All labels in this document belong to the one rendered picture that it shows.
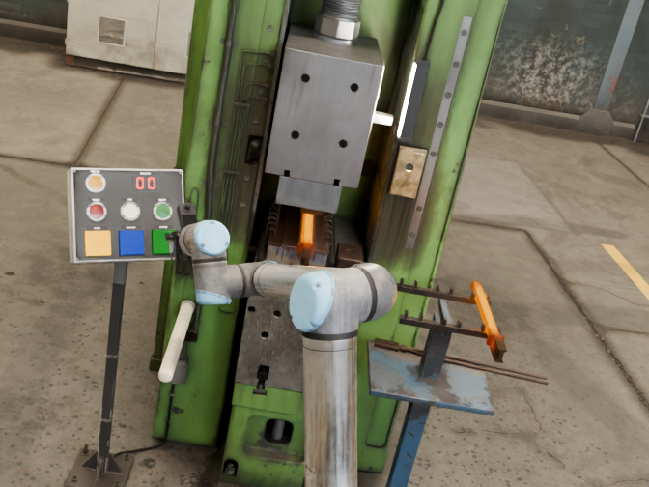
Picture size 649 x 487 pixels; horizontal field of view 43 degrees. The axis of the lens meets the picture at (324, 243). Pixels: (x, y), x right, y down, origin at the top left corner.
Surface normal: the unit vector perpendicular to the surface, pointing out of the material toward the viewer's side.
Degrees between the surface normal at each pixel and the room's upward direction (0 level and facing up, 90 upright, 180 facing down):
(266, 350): 90
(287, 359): 90
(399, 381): 0
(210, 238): 55
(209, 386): 90
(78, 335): 0
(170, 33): 90
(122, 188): 60
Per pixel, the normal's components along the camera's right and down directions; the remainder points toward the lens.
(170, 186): 0.45, -0.05
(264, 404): -0.01, 0.42
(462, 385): 0.18, -0.89
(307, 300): -0.84, -0.05
